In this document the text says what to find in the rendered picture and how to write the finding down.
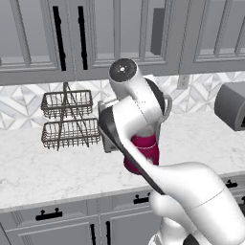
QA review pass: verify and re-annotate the grey cupboard door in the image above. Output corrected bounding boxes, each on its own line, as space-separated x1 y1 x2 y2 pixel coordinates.
100 209 163 245
178 0 245 76
72 0 182 82
3 215 100 245
0 0 75 86

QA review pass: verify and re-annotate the short black cupboard handle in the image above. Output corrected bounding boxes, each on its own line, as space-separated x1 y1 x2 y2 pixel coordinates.
105 220 112 245
89 223 97 245

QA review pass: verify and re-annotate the long black cupboard handle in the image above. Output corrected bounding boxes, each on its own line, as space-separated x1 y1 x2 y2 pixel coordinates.
52 5 67 72
78 5 89 71

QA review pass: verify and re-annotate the grey upper cupboard door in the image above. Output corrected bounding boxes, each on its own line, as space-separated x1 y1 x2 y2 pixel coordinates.
72 0 182 82
178 0 245 76
0 0 75 86

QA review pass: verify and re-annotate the white wall socket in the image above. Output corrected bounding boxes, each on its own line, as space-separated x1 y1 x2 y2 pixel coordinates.
177 74 190 90

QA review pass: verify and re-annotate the grey lower cupboard door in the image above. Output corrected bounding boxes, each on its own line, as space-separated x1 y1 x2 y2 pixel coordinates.
100 209 163 245
3 215 100 245

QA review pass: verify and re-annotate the grey toaster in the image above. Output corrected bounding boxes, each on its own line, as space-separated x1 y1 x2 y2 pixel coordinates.
213 81 245 132

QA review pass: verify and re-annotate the grey drawer front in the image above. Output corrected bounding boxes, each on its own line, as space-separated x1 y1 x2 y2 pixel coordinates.
219 173 245 194
110 189 155 212
0 199 99 225

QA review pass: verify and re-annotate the red blender with clear jug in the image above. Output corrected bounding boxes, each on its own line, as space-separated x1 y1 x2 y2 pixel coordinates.
123 75 173 176

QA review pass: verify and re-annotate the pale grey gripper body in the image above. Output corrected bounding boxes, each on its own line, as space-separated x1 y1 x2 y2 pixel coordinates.
100 125 122 154

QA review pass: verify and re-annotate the dark wire two-tier basket stand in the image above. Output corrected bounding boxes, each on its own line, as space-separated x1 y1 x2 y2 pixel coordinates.
40 81 101 151

